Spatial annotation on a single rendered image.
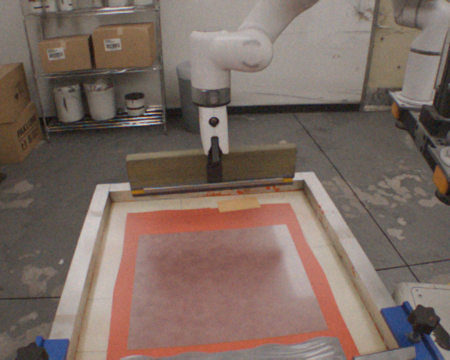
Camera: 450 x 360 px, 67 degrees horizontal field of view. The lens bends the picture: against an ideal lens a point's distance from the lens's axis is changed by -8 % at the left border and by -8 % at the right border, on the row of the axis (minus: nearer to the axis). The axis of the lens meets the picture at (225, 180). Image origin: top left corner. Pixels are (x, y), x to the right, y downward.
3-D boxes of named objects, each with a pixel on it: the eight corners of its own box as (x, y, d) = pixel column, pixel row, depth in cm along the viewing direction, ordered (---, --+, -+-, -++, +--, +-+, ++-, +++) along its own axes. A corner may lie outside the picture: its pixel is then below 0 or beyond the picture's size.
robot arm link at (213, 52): (271, 25, 66) (275, 33, 58) (269, 79, 71) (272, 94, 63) (191, 26, 67) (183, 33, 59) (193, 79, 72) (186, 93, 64)
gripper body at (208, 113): (234, 101, 66) (234, 156, 72) (227, 86, 75) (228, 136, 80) (193, 103, 65) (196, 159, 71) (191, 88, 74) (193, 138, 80)
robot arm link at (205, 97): (234, 91, 65) (234, 106, 66) (228, 78, 72) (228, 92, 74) (192, 93, 64) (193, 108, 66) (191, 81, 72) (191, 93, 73)
